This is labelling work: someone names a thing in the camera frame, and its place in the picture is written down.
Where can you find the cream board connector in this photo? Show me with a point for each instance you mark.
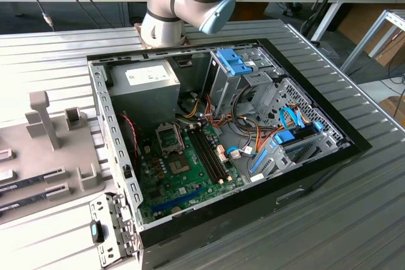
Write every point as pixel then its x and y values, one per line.
pixel 220 149
pixel 223 158

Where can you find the hard disk in blue carrier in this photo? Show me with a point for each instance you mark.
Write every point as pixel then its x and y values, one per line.
pixel 284 138

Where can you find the white four-pin plug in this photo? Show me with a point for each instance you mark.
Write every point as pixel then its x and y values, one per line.
pixel 194 95

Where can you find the blue expansion slot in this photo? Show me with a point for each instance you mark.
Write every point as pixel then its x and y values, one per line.
pixel 177 201

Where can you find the CPU socket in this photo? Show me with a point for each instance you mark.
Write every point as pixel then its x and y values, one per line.
pixel 179 166

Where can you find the cream four-pin power socket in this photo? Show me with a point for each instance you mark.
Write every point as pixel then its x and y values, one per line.
pixel 147 149

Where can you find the perforated metal disk bay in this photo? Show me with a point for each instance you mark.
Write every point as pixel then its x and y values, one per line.
pixel 316 115

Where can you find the blue plastic drive latch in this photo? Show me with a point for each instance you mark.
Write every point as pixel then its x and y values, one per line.
pixel 234 61

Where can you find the grey power supply unit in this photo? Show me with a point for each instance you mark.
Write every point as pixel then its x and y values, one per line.
pixel 145 99

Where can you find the black latch teal button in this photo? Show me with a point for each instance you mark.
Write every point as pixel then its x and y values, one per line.
pixel 95 232

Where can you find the cardboard box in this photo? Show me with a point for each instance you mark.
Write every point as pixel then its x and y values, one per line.
pixel 390 50
pixel 394 108

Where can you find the green motherboard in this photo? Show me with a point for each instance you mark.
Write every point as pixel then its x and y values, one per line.
pixel 193 176

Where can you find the brown square base plate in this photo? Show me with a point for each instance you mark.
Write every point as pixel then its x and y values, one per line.
pixel 186 42

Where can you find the RAM stick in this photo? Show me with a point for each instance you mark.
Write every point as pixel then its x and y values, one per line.
pixel 22 184
pixel 22 202

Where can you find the black PC case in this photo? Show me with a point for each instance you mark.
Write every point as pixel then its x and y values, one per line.
pixel 221 229

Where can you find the grey parts rack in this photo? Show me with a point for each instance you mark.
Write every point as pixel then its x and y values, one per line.
pixel 63 150

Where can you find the grey optical drive cage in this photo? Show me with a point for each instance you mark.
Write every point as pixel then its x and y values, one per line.
pixel 221 93

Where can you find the silver coin battery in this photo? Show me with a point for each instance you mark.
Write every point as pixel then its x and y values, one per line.
pixel 176 210

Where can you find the hinged metal slot retainer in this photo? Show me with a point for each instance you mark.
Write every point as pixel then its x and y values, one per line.
pixel 110 219

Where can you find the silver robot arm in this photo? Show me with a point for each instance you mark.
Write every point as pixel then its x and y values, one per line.
pixel 164 1

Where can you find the aluminium profile frame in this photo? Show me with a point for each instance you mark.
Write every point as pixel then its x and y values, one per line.
pixel 364 40

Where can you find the black RAM slot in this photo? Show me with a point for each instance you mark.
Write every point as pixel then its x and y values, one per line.
pixel 207 156
pixel 215 154
pixel 203 157
pixel 211 155

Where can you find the black case fan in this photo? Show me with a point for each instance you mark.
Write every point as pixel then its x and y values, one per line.
pixel 128 137

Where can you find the metal locking lever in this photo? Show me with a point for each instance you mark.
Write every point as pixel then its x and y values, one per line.
pixel 181 138

